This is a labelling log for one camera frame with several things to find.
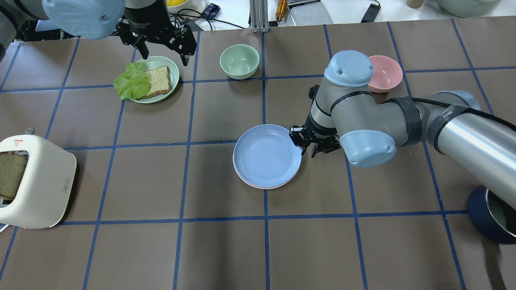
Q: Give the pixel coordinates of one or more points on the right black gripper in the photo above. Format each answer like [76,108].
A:
[318,133]

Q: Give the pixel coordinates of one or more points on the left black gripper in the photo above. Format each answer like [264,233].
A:
[147,21]

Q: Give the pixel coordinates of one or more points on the blue plate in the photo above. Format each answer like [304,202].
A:
[266,147]

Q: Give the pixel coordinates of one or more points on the pink plate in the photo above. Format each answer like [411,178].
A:
[268,179]

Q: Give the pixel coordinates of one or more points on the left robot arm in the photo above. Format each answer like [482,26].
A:
[90,19]

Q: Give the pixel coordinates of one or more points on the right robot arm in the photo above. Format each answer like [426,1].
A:
[345,115]

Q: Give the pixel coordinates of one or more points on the green plate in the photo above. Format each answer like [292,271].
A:
[155,62]

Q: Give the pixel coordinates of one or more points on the bread slice on plate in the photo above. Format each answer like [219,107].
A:
[160,82]

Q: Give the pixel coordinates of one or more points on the black power adapter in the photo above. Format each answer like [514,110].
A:
[198,25]

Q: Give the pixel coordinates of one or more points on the green lettuce leaf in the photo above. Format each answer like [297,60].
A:
[133,83]

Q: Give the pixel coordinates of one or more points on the white bowl with fruit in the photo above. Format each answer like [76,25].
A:
[186,7]

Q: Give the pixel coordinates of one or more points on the green bowl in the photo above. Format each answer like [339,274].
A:
[239,61]

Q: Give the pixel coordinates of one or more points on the pink bowl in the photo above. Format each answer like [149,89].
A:
[387,74]

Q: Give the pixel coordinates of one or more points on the silver kitchen scale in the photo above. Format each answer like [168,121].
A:
[308,12]

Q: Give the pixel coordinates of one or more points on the bread slice in toaster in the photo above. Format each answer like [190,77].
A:
[12,167]

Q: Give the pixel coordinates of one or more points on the cream toaster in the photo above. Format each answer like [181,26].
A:
[45,187]

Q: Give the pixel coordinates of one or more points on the dark blue pot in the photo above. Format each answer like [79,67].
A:
[492,216]

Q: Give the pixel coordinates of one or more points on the steel mixing bowl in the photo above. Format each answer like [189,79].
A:
[468,8]

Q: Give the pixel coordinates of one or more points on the aluminium frame post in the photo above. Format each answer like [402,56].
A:
[259,16]

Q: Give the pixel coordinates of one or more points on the orange handled tool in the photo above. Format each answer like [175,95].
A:
[280,10]

